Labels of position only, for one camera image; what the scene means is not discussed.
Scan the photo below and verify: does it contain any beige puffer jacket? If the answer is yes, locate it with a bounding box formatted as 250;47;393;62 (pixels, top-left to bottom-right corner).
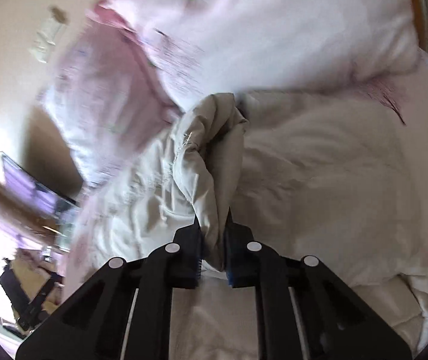
65;92;428;359

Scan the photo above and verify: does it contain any flat screen television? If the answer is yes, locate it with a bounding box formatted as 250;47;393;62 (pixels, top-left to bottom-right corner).
1;152;78;219

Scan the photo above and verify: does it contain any left floral pillow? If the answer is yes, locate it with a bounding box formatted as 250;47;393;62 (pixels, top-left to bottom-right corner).
38;21;181;189

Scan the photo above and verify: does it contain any floral pillow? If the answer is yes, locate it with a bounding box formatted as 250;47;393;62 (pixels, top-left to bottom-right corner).
38;21;181;189
89;0;419;109

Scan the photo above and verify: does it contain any right floral pillow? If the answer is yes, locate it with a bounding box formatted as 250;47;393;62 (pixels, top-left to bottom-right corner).
89;0;419;109

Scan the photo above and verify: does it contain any wall switch plate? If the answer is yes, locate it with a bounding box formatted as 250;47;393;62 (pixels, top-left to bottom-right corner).
28;6;68;63

